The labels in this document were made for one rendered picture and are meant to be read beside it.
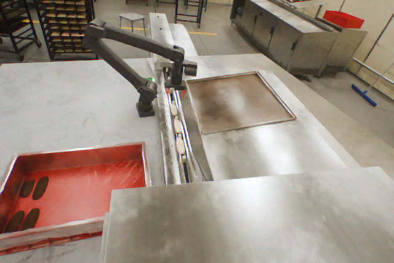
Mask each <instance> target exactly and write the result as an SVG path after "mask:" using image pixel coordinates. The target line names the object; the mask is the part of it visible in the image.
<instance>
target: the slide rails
mask: <svg viewBox="0 0 394 263"><path fill-rule="evenodd" d="M168 72H169V77H170V79H171V76H172V72H171V68H168ZM163 73H164V80H165V83H166V80H167V75H166V69H165V67H163ZM172 93H173V97H174V101H175V106H176V109H177V120H178V121H180V123H181V127H182V131H181V132H180V133H181V139H182V140H183V143H184V146H185V152H184V154H185V156H186V164H187V169H188V175H189V178H190V183H195V182H196V181H195V176H194V172H193V168H192V164H191V159H190V154H189V151H188V146H187V141H186V137H185V132H184V128H183V124H182V119H181V115H180V110H179V105H178V102H177V97H176V93H175V89H174V87H172ZM168 102H169V110H170V114H171V121H172V128H173V133H174V140H175V142H176V139H178V137H177V132H176V131H175V127H174V121H175V118H174V115H173V114H172V113H171V109H170V105H172V102H171V95H170V91H169V99H168ZM175 150H176V155H177V162H178V166H179V173H180V180H181V184H186V180H185V173H184V170H183V164H182V157H181V154H180V153H179V152H178V151H177V147H176V143H175Z"/></svg>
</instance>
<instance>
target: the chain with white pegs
mask: <svg viewBox="0 0 394 263"><path fill-rule="evenodd" d="M153 7H154V10H155V4H154V0H153ZM155 13H156V10H155ZM165 69H166V75H167V79H170V78H169V75H168V68H165ZM169 91H170V95H171V102H172V104H175V101H174V99H173V96H172V88H171V87H169ZM177 137H178V139H181V134H180V133H178V132H177ZM181 157H182V164H183V170H184V173H185V172H186V173H185V180H186V183H189V178H188V173H187V167H186V163H185V160H186V156H184V154H181ZM184 168H185V169H184ZM186 175H187V176H186ZM186 178H187V179H186Z"/></svg>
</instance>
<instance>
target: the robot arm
mask: <svg viewBox="0 0 394 263"><path fill-rule="evenodd" d="M101 38H102V39H103V38H106V39H112V40H115V41H118V42H121V43H124V44H127V45H129V46H132V47H136V48H138V49H141V50H144V51H147V52H150V53H152V54H158V55H160V56H162V57H164V58H166V59H169V60H170V61H173V62H174V63H172V76H171V79H167V80H166V83H164V88H165V92H166V94H167V99H169V87H174V89H175V91H182V92H181V99H182V98H183V97H184V95H185V94H186V93H187V92H188V88H187V85H186V82H185V80H184V79H182V74H183V68H184V67H185V68H184V74H185V76H193V77H196V76H197V72H198V63H197V62H193V61H190V60H187V59H184V58H185V50H184V49H183V48H182V47H180V46H176V45H175V44H174V45H172V44H169V43H164V42H161V41H157V40H155V39H151V38H149V37H146V36H143V35H141V34H138V33H134V32H130V31H127V30H124V29H122V28H119V27H116V26H114V25H112V24H111V23H110V22H107V21H105V20H102V19H101V18H95V19H93V21H91V22H90V23H88V24H87V26H86V29H85V35H84V39H83V42H82V45H83V46H84V48H85V49H86V48H88V49H89V50H91V51H93V52H94V53H96V54H97V55H98V56H100V57H101V58H102V59H104V61H106V63H107V64H109V65H110V66H111V67H112V68H114V69H115V70H116V71H117V72H118V73H119V74H120V75H121V76H123V77H124V78H126V79H127V80H128V81H129V82H130V83H131V84H132V85H133V86H134V88H135V89H136V90H137V92H138V93H139V94H140V97H139V101H138V102H137V103H136V107H137V111H138V114H139V117H140V118H143V117H148V116H154V115H155V112H154V109H153V103H152V101H154V99H155V98H157V97H156V94H158V92H157V88H158V86H157V84H156V83H155V82H154V81H152V80H148V79H147V78H143V77H141V76H140V75H139V74H138V73H137V72H136V71H134V70H133V69H132V68H131V67H130V66H129V65H128V64H127V63H126V62H125V61H124V60H123V59H122V58H121V57H120V56H119V55H117V54H115V53H114V52H113V51H112V50H111V49H110V48H109V47H108V46H107V45H106V44H105V43H104V42H103V40H102V39H101Z"/></svg>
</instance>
